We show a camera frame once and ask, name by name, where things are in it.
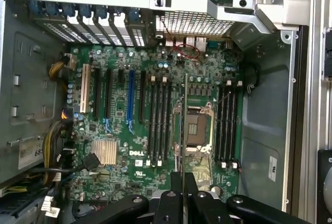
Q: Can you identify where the green Dell motherboard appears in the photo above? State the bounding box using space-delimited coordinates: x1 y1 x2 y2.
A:
64 36 246 206

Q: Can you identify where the white PCI expansion slot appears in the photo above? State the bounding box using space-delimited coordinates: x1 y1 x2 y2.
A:
79 63 92 114

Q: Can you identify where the thin metal locking lever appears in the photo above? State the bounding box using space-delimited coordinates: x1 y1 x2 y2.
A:
214 90 232 107

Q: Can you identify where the black plastic holder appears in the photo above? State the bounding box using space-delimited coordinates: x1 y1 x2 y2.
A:
321 26 332 82

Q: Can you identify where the black wire with metal clip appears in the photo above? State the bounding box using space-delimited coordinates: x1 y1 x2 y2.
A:
243 62 260 97

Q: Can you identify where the red black twisted wire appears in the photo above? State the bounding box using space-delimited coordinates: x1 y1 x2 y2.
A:
158 16 201 61

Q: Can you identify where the long black expansion slot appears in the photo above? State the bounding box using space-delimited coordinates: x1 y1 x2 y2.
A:
139 70 147 123
92 65 102 121
103 67 113 134

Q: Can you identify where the black SATA cable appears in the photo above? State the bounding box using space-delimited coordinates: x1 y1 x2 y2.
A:
31 153 101 175

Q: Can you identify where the short black expansion slot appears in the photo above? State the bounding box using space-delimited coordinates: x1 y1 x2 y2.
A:
117 68 126 85

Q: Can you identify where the white connector with yellow wires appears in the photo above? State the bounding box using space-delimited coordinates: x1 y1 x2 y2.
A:
0 184 28 198

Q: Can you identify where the silver finned heatsink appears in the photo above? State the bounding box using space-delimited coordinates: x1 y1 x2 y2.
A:
90 139 118 167

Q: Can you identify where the blue expansion slot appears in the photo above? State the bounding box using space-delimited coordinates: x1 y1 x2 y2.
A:
126 68 136 134

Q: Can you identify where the black framed grey device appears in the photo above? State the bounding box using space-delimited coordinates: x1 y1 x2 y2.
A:
316 149 332 224

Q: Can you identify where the metal socket cover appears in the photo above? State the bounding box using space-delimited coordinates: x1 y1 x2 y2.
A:
185 145 216 185

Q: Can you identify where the yellow black power cable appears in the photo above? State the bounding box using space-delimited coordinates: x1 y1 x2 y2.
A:
48 54 78 81

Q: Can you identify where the grey metal PC case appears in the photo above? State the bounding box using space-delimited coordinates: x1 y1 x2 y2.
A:
0 0 312 224

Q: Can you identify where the black RAM slot white latch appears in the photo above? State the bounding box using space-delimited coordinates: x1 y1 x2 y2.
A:
231 79 244 170
220 79 232 170
157 76 168 167

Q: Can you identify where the CPU socket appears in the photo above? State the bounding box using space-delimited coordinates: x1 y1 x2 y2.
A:
172 99 216 155

